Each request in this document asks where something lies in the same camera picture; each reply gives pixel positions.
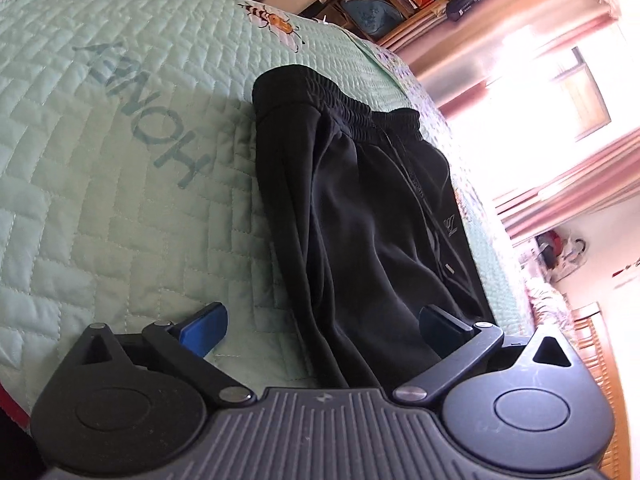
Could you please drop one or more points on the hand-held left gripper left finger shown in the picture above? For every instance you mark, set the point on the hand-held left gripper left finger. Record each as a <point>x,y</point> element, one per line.
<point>205,327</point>

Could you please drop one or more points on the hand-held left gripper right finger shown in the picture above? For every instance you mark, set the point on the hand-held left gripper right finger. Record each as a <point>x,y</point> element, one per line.
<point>442,330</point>

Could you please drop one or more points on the black pants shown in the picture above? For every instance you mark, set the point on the black pants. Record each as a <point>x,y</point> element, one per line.
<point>375,210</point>

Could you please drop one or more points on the floral pillow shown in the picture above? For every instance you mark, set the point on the floral pillow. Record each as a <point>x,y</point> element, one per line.
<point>550,305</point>

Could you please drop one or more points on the green quilted bedspread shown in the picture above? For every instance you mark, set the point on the green quilted bedspread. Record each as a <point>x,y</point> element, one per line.
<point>125,235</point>

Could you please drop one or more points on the red bag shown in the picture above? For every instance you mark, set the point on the red bag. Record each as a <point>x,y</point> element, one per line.
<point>551,242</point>

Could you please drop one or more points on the white plastic bag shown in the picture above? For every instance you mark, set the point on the white plastic bag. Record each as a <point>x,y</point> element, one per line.
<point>567,260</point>

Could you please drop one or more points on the wooden bed headboard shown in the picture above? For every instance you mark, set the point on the wooden bed headboard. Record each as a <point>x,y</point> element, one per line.
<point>600,360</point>

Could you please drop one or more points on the pink curtain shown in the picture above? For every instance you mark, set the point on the pink curtain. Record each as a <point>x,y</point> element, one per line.
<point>500,45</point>
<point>575,195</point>

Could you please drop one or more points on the red tassel ornament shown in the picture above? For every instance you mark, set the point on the red tassel ornament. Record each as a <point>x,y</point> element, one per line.
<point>627,267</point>

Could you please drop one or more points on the wooden bookshelf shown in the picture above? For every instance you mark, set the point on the wooden bookshelf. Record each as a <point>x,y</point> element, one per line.
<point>400,25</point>

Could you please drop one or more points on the blue bag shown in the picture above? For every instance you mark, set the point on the blue bag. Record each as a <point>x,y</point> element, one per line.
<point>372,17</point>

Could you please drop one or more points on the navy hanging bag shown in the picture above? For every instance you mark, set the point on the navy hanging bag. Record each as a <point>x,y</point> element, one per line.
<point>467,2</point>

